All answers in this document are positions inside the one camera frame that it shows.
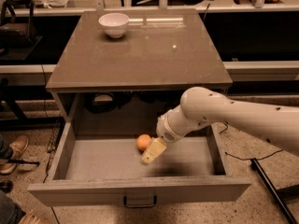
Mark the brown cabinet with counter top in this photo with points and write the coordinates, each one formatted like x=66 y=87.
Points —
x=161 y=50

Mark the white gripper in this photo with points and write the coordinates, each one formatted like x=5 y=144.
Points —
x=165 y=132

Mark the black drawer handle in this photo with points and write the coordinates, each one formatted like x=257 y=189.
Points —
x=137 y=203

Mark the black metal stand leg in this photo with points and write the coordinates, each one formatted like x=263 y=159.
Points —
x=281 y=196

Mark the orange fruit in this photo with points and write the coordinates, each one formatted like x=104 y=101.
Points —
x=142 y=141

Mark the open grey top drawer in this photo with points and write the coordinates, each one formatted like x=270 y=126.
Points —
x=97 y=162

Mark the person's jeans leg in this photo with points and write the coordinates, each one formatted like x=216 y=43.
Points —
x=10 y=212

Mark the dark chair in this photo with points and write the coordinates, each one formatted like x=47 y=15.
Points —
x=17 y=39

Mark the white ceramic bowl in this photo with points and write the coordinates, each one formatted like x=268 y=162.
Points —
x=114 y=24

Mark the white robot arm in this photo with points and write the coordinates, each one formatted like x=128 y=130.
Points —
x=199 y=107

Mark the tan shoe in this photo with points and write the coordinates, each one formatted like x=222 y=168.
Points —
x=11 y=151

